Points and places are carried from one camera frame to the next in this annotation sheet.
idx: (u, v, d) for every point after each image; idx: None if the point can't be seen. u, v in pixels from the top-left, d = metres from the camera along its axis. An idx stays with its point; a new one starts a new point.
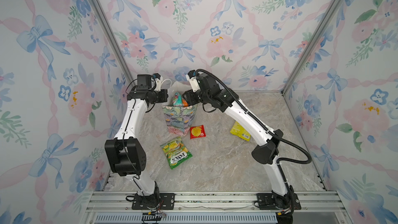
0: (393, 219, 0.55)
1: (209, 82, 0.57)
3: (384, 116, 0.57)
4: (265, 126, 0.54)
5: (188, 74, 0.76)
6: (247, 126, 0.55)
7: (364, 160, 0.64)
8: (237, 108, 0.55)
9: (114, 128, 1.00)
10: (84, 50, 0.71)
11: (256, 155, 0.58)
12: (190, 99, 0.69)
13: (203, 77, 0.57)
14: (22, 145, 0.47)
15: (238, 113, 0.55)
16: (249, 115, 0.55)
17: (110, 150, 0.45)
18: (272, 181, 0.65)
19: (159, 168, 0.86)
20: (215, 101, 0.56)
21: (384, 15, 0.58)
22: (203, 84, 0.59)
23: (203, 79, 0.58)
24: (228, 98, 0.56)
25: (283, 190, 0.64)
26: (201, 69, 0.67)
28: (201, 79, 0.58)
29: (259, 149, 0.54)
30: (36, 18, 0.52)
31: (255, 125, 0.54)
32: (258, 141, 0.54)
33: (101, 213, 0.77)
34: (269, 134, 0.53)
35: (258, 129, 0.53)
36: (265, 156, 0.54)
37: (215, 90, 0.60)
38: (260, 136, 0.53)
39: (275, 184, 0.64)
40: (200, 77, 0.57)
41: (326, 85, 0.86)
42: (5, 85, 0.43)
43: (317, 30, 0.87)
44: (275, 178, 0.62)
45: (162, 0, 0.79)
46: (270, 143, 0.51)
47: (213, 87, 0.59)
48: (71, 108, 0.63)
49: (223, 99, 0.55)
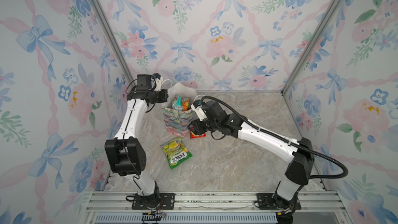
0: (393, 219, 0.55)
1: (215, 109, 0.57)
3: (384, 116, 0.57)
4: (285, 138, 0.49)
5: (194, 104, 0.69)
6: (265, 143, 0.50)
7: (364, 160, 0.64)
8: (247, 128, 0.53)
9: (114, 128, 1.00)
10: (84, 50, 0.71)
11: (291, 176, 0.49)
12: (198, 128, 0.68)
13: (209, 106, 0.57)
14: (22, 145, 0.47)
15: (251, 134, 0.52)
16: (262, 131, 0.51)
17: (110, 150, 0.45)
18: (281, 188, 0.62)
19: (159, 168, 0.86)
20: (224, 129, 0.55)
21: (384, 15, 0.58)
22: (209, 113, 0.59)
23: (208, 107, 0.58)
24: (236, 122, 0.55)
25: (289, 197, 0.62)
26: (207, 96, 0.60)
28: (207, 106, 0.58)
29: (292, 167, 0.46)
30: (36, 18, 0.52)
31: (274, 141, 0.49)
32: (284, 158, 0.48)
33: (101, 213, 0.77)
34: (293, 147, 0.46)
35: (279, 144, 0.48)
36: (300, 176, 0.46)
37: (223, 117, 0.60)
38: (284, 152, 0.46)
39: (285, 192, 0.61)
40: (205, 104, 0.59)
41: (326, 85, 0.86)
42: (5, 85, 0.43)
43: (317, 30, 0.87)
44: (287, 186, 0.58)
45: (162, 0, 0.79)
46: (298, 156, 0.44)
47: (221, 115, 0.59)
48: (71, 108, 0.63)
49: (231, 124, 0.55)
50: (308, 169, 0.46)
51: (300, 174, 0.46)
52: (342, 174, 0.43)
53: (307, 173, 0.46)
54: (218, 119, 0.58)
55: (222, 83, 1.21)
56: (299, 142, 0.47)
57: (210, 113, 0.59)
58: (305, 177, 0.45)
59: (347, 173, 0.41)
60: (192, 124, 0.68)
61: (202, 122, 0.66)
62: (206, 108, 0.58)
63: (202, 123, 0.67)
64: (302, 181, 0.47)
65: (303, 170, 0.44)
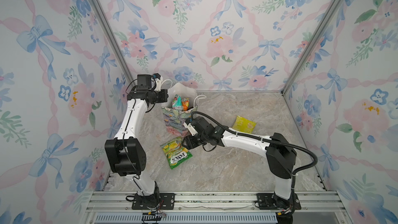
0: (393, 219, 0.55)
1: (202, 123, 0.66)
3: (384, 116, 0.57)
4: (258, 137, 0.54)
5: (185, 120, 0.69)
6: (244, 145, 0.56)
7: (364, 160, 0.64)
8: (227, 135, 0.60)
9: (114, 128, 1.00)
10: (84, 50, 0.71)
11: (275, 170, 0.51)
12: (191, 143, 0.75)
13: (196, 120, 0.66)
14: (22, 145, 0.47)
15: (230, 139, 0.59)
16: (240, 135, 0.58)
17: (110, 150, 0.45)
18: (278, 187, 0.62)
19: (159, 168, 0.86)
20: (211, 140, 0.63)
21: (384, 15, 0.58)
22: (197, 127, 0.68)
23: (195, 122, 0.67)
24: (219, 131, 0.63)
25: (287, 195, 0.62)
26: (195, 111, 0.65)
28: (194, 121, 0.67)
29: (269, 161, 0.50)
30: (36, 18, 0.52)
31: (249, 140, 0.55)
32: (261, 154, 0.52)
33: (100, 213, 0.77)
34: (266, 142, 0.51)
35: (253, 142, 0.53)
36: (280, 168, 0.49)
37: (210, 130, 0.68)
38: (258, 148, 0.51)
39: (282, 190, 0.62)
40: (194, 119, 0.68)
41: (326, 85, 0.86)
42: (5, 85, 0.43)
43: (317, 30, 0.87)
44: (283, 184, 0.58)
45: (162, 0, 0.79)
46: (269, 150, 0.48)
47: (207, 127, 0.67)
48: (71, 108, 0.63)
49: (216, 135, 0.62)
50: (283, 160, 0.49)
51: (280, 167, 0.48)
52: (312, 163, 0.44)
53: (283, 164, 0.48)
54: (205, 132, 0.66)
55: (222, 83, 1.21)
56: (271, 137, 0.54)
57: (197, 126, 0.68)
58: (282, 167, 0.48)
59: (316, 160, 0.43)
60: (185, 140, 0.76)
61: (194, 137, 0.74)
62: (194, 123, 0.67)
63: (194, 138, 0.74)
64: (285, 173, 0.49)
65: (278, 162, 0.47)
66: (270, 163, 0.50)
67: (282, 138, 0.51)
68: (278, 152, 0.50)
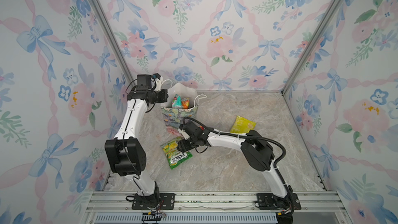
0: (393, 219, 0.55)
1: (191, 126, 0.74)
3: (384, 116, 0.57)
4: (235, 134, 0.61)
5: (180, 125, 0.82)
6: (225, 142, 0.63)
7: (364, 160, 0.64)
8: (212, 135, 0.67)
9: (114, 128, 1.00)
10: (84, 50, 0.71)
11: (252, 163, 0.56)
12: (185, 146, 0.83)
13: (185, 125, 0.75)
14: (22, 145, 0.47)
15: (214, 138, 0.66)
16: (222, 134, 0.64)
17: (110, 150, 0.45)
18: (272, 185, 0.64)
19: (159, 168, 0.86)
20: (199, 141, 0.70)
21: (384, 15, 0.58)
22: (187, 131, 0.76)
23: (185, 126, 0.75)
24: (205, 132, 0.71)
25: (283, 192, 0.64)
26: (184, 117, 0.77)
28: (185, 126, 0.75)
29: (245, 155, 0.55)
30: (36, 18, 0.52)
31: (229, 138, 0.61)
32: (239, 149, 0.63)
33: (101, 213, 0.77)
34: (242, 138, 0.58)
35: (231, 140, 0.60)
36: (255, 161, 0.54)
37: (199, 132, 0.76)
38: (236, 143, 0.58)
39: (276, 188, 0.63)
40: (184, 124, 0.75)
41: (326, 85, 0.86)
42: (5, 85, 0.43)
43: (317, 30, 0.87)
44: (274, 182, 0.61)
45: (162, 0, 0.79)
46: (244, 145, 0.54)
47: (196, 130, 0.75)
48: (71, 108, 0.63)
49: (203, 136, 0.70)
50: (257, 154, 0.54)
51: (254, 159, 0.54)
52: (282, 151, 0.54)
53: (256, 156, 0.54)
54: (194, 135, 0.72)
55: (222, 83, 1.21)
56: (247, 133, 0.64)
57: (187, 130, 0.76)
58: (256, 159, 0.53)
59: (283, 147, 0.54)
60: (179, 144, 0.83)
61: (187, 140, 0.81)
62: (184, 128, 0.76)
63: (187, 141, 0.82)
64: (260, 166, 0.55)
65: (252, 155, 0.53)
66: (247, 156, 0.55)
67: (256, 134, 0.57)
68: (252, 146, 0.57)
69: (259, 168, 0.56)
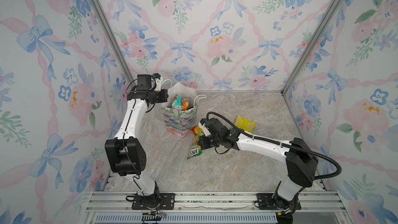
0: (393, 219, 0.55)
1: (217, 124, 0.65)
3: (384, 116, 0.57)
4: (276, 141, 0.52)
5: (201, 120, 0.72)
6: (261, 150, 0.54)
7: (364, 160, 0.64)
8: (243, 138, 0.58)
9: (114, 128, 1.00)
10: (84, 50, 0.71)
11: (294, 178, 0.49)
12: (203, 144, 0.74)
13: (209, 122, 0.65)
14: (22, 145, 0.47)
15: (247, 143, 0.57)
16: (257, 139, 0.55)
17: (110, 150, 0.45)
18: (281, 188, 0.62)
19: (159, 168, 0.86)
20: (225, 142, 0.62)
21: (384, 15, 0.58)
22: (211, 128, 0.67)
23: (209, 123, 0.66)
24: (233, 134, 0.62)
25: (290, 196, 0.61)
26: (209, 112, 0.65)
28: (208, 123, 0.66)
29: (287, 168, 0.47)
30: (36, 18, 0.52)
31: (267, 145, 0.52)
32: (280, 160, 0.50)
33: (101, 213, 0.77)
34: (285, 148, 0.49)
35: (271, 148, 0.51)
36: (300, 177, 0.46)
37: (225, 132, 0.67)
38: (278, 153, 0.49)
39: (285, 191, 0.61)
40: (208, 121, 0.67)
41: (325, 85, 0.86)
42: (5, 85, 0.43)
43: (317, 30, 0.87)
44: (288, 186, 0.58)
45: (162, 0, 0.79)
46: (289, 156, 0.46)
47: (222, 129, 0.66)
48: (71, 108, 0.63)
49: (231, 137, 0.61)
50: (304, 167, 0.46)
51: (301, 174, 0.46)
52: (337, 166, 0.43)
53: (304, 172, 0.45)
54: (219, 134, 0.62)
55: (222, 83, 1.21)
56: (292, 142, 0.49)
57: (211, 128, 0.67)
58: (305, 177, 0.45)
59: (337, 164, 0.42)
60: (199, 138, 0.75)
61: (207, 138, 0.73)
62: (207, 125, 0.66)
63: (207, 138, 0.73)
64: (307, 182, 0.46)
65: (299, 169, 0.45)
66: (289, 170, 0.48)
67: (303, 143, 0.48)
68: (299, 158, 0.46)
69: (301, 183, 0.48)
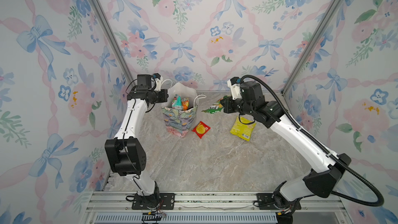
0: (393, 219, 0.55)
1: (256, 92, 0.51)
3: (384, 116, 0.57)
4: (325, 148, 0.44)
5: (231, 80, 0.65)
6: (300, 145, 0.46)
7: (364, 160, 0.64)
8: (286, 123, 0.48)
9: (114, 128, 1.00)
10: (84, 50, 0.71)
11: (311, 184, 0.47)
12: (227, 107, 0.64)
13: (249, 86, 0.52)
14: (22, 145, 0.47)
15: (287, 130, 0.47)
16: (301, 132, 0.46)
17: (110, 150, 0.45)
18: (285, 188, 0.62)
19: (159, 168, 0.86)
20: (259, 115, 0.51)
21: (384, 15, 0.58)
22: (247, 94, 0.54)
23: (247, 87, 0.52)
24: (275, 112, 0.49)
25: (292, 197, 0.61)
26: (249, 75, 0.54)
28: (246, 87, 0.53)
29: (317, 176, 0.43)
30: (36, 18, 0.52)
31: (311, 145, 0.44)
32: (316, 167, 0.44)
33: (101, 213, 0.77)
34: (331, 160, 0.42)
35: (316, 152, 0.43)
36: (323, 189, 0.44)
37: (260, 103, 0.54)
38: (318, 161, 0.43)
39: (288, 191, 0.61)
40: (245, 84, 0.53)
41: (326, 85, 0.86)
42: (5, 85, 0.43)
43: (317, 30, 0.87)
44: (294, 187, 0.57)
45: (162, 0, 0.79)
46: (333, 170, 0.40)
47: (258, 99, 0.53)
48: (71, 108, 0.63)
49: (269, 112, 0.49)
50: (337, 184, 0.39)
51: (324, 187, 0.43)
52: (378, 202, 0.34)
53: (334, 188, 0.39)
54: (254, 103, 0.53)
55: (222, 83, 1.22)
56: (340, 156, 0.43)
57: (247, 94, 0.54)
58: (328, 192, 0.42)
59: (384, 201, 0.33)
60: (223, 99, 0.70)
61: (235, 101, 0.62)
62: (244, 87, 0.53)
63: (233, 102, 0.62)
64: (323, 194, 0.45)
65: (330, 184, 0.41)
66: (314, 177, 0.44)
67: None
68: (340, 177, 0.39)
69: (313, 190, 0.47)
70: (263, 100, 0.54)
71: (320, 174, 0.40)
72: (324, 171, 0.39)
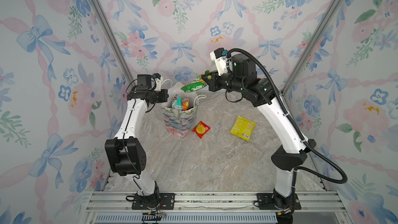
0: (393, 219, 0.55)
1: (250, 67, 0.45)
3: (384, 116, 0.57)
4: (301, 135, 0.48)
5: (216, 52, 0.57)
6: (281, 129, 0.47)
7: (364, 160, 0.64)
8: (276, 108, 0.46)
9: (114, 128, 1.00)
10: (84, 50, 0.71)
11: (277, 159, 0.52)
12: (213, 84, 0.56)
13: (242, 59, 0.45)
14: (22, 145, 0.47)
15: (275, 114, 0.46)
16: (286, 117, 0.46)
17: (110, 150, 0.45)
18: (278, 184, 0.64)
19: (159, 168, 0.86)
20: (251, 94, 0.46)
21: (384, 15, 0.58)
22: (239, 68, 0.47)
23: (241, 60, 0.45)
24: (268, 93, 0.46)
25: (286, 193, 0.63)
26: (239, 48, 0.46)
28: (239, 61, 0.45)
29: (285, 155, 0.49)
30: (36, 18, 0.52)
31: (292, 131, 0.46)
32: (287, 148, 0.48)
33: (101, 213, 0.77)
34: (302, 144, 0.47)
35: (294, 138, 0.46)
36: (287, 164, 0.50)
37: (252, 80, 0.49)
38: (294, 145, 0.46)
39: (281, 186, 0.63)
40: (238, 58, 0.45)
41: (326, 85, 0.86)
42: (5, 85, 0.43)
43: (317, 30, 0.87)
44: (283, 180, 0.60)
45: (162, 0, 0.79)
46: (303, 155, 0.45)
47: (251, 76, 0.47)
48: (71, 108, 0.63)
49: (261, 91, 0.45)
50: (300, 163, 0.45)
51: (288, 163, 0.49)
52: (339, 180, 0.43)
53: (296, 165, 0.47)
54: (246, 81, 0.47)
55: None
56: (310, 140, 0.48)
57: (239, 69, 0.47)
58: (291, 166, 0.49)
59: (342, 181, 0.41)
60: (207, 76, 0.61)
61: (221, 78, 0.54)
62: (237, 61, 0.46)
63: (220, 79, 0.55)
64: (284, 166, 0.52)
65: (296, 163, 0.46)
66: (282, 156, 0.50)
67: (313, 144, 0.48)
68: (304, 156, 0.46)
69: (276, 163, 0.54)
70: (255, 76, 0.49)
71: (289, 155, 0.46)
72: (295, 155, 0.47)
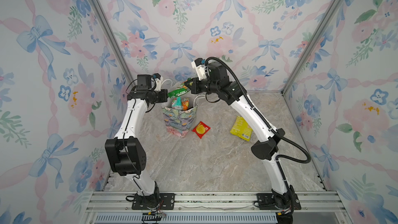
0: (393, 219, 0.55)
1: (221, 72, 0.56)
3: (384, 116, 0.57)
4: (269, 124, 0.56)
5: (196, 61, 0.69)
6: (251, 122, 0.56)
7: (364, 160, 0.64)
8: (243, 103, 0.56)
9: (114, 128, 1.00)
10: (84, 50, 0.71)
11: (255, 151, 0.60)
12: (194, 88, 0.66)
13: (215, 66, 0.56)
14: (22, 145, 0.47)
15: (243, 109, 0.56)
16: (254, 111, 0.56)
17: (110, 149, 0.45)
18: (271, 179, 0.66)
19: (159, 168, 0.86)
20: (223, 93, 0.56)
21: (384, 16, 0.58)
22: (213, 73, 0.58)
23: (214, 67, 0.56)
24: (236, 92, 0.56)
25: (282, 190, 0.65)
26: (213, 57, 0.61)
28: (213, 68, 0.56)
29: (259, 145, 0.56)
30: (36, 18, 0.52)
31: (259, 122, 0.55)
32: (260, 137, 0.56)
33: (101, 213, 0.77)
34: (271, 132, 0.55)
35: (261, 126, 0.54)
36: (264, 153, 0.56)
37: (225, 82, 0.60)
38: (263, 134, 0.54)
39: (273, 181, 0.65)
40: (213, 65, 0.56)
41: (325, 85, 0.86)
42: (5, 85, 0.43)
43: (317, 30, 0.87)
44: (273, 174, 0.63)
45: (162, 0, 0.79)
46: (271, 141, 0.53)
47: (223, 79, 0.58)
48: (71, 108, 0.63)
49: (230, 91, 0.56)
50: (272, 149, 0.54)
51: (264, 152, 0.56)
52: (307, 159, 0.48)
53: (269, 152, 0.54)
54: (219, 83, 0.58)
55: None
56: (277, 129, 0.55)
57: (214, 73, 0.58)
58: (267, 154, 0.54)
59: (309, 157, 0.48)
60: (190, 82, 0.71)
61: (201, 82, 0.65)
62: (212, 68, 0.57)
63: (200, 83, 0.65)
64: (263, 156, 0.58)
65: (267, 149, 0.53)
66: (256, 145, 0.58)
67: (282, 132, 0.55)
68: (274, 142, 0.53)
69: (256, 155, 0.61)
70: (227, 80, 0.60)
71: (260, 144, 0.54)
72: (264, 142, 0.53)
